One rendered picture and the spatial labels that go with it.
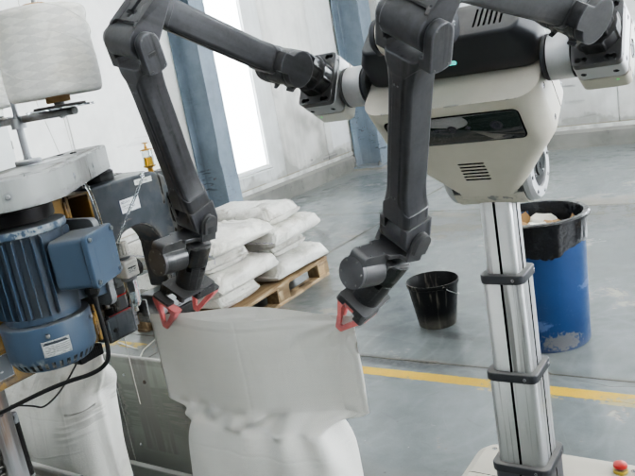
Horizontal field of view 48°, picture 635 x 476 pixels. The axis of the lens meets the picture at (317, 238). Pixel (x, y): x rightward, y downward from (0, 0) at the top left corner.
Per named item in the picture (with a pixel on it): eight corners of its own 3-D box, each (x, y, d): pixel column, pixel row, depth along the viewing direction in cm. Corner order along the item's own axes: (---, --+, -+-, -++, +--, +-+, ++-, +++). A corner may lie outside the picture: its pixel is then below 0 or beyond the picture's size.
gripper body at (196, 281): (159, 290, 148) (164, 261, 145) (192, 274, 156) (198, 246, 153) (181, 305, 146) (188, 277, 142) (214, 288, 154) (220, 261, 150)
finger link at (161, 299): (146, 323, 151) (153, 288, 146) (169, 311, 156) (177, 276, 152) (169, 340, 148) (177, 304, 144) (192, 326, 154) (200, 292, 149)
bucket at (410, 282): (472, 314, 404) (467, 270, 398) (452, 334, 380) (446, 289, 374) (424, 311, 420) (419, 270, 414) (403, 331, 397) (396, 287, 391)
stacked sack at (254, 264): (283, 267, 476) (279, 246, 473) (222, 302, 423) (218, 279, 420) (233, 267, 499) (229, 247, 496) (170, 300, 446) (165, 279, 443)
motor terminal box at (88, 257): (129, 283, 125) (113, 220, 122) (104, 303, 116) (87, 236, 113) (86, 288, 127) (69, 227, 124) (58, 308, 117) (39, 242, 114)
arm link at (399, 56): (460, 15, 90) (402, -12, 96) (428, 31, 88) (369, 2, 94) (437, 250, 120) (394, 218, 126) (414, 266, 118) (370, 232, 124)
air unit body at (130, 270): (152, 306, 153) (136, 237, 150) (136, 314, 150) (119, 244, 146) (138, 305, 156) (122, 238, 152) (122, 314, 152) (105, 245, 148)
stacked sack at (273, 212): (305, 213, 517) (301, 194, 513) (270, 230, 482) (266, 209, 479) (235, 216, 555) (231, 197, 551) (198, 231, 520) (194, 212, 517)
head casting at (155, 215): (194, 276, 172) (167, 155, 165) (117, 313, 153) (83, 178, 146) (112, 273, 189) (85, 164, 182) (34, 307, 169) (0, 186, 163)
